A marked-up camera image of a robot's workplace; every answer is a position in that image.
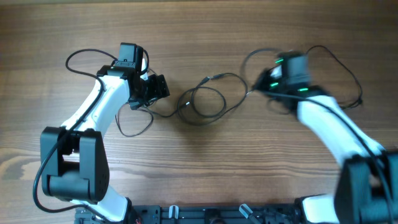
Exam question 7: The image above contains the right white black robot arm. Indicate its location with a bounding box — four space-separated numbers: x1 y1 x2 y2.
253 51 397 223

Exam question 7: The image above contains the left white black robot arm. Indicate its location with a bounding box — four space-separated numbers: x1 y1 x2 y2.
32 43 170 223

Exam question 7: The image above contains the black aluminium base frame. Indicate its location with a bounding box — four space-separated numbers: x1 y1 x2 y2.
74 203 302 224

